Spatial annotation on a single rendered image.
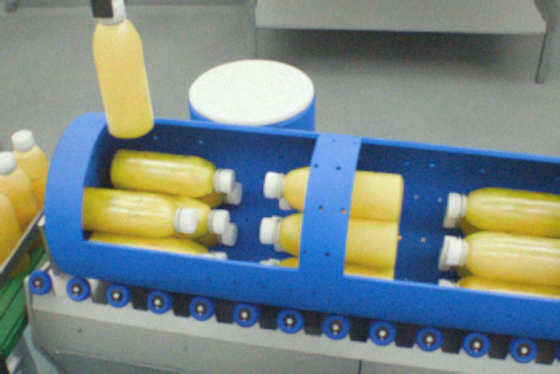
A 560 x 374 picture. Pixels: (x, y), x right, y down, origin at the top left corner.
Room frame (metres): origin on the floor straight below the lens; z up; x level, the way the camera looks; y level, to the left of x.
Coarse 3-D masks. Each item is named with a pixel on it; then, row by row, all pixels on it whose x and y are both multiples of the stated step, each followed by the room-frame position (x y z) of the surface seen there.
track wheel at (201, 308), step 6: (192, 300) 0.82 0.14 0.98; (198, 300) 0.82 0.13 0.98; (204, 300) 0.81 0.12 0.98; (210, 300) 0.81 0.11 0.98; (192, 306) 0.81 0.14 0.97; (198, 306) 0.81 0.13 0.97; (204, 306) 0.81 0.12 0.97; (210, 306) 0.81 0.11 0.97; (192, 312) 0.80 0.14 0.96; (198, 312) 0.80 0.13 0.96; (204, 312) 0.80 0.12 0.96; (210, 312) 0.80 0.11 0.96; (198, 318) 0.80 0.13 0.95; (204, 318) 0.80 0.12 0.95
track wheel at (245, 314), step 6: (240, 306) 0.80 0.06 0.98; (246, 306) 0.80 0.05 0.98; (252, 306) 0.80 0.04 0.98; (234, 312) 0.80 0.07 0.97; (240, 312) 0.79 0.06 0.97; (246, 312) 0.79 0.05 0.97; (252, 312) 0.79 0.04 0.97; (258, 312) 0.79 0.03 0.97; (234, 318) 0.79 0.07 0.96; (240, 318) 0.79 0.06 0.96; (246, 318) 0.79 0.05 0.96; (252, 318) 0.79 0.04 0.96; (240, 324) 0.78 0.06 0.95; (246, 324) 0.78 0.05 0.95; (252, 324) 0.78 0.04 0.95
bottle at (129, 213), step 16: (96, 192) 0.90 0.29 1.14; (112, 192) 0.90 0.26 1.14; (128, 192) 0.90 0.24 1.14; (96, 208) 0.87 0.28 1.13; (112, 208) 0.87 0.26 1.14; (128, 208) 0.87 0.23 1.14; (144, 208) 0.86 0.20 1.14; (160, 208) 0.86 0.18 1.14; (176, 208) 0.88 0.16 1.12; (96, 224) 0.86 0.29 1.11; (112, 224) 0.86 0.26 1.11; (128, 224) 0.85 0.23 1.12; (144, 224) 0.85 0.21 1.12; (160, 224) 0.85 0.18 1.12; (176, 224) 0.85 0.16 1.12
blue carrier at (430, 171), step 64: (192, 128) 1.03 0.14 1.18; (256, 128) 0.96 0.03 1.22; (64, 192) 0.85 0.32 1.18; (256, 192) 1.02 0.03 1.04; (320, 192) 0.80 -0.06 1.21; (448, 192) 0.96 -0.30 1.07; (64, 256) 0.82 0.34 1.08; (128, 256) 0.79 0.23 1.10; (192, 256) 0.78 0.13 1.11; (256, 256) 0.93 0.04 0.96; (320, 256) 0.74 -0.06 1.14; (448, 320) 0.69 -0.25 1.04; (512, 320) 0.67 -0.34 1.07
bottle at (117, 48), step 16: (96, 32) 0.92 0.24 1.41; (112, 32) 0.91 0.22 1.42; (128, 32) 0.92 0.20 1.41; (96, 48) 0.91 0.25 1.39; (112, 48) 0.90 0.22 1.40; (128, 48) 0.91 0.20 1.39; (96, 64) 0.91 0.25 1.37; (112, 64) 0.90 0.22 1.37; (128, 64) 0.90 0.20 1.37; (144, 64) 0.94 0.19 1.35; (112, 80) 0.90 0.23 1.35; (128, 80) 0.90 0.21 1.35; (144, 80) 0.92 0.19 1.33; (112, 96) 0.90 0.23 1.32; (128, 96) 0.90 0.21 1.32; (144, 96) 0.92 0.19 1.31; (112, 112) 0.90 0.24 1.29; (128, 112) 0.90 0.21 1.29; (144, 112) 0.91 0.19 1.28; (112, 128) 0.90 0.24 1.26; (128, 128) 0.90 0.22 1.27; (144, 128) 0.91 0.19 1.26
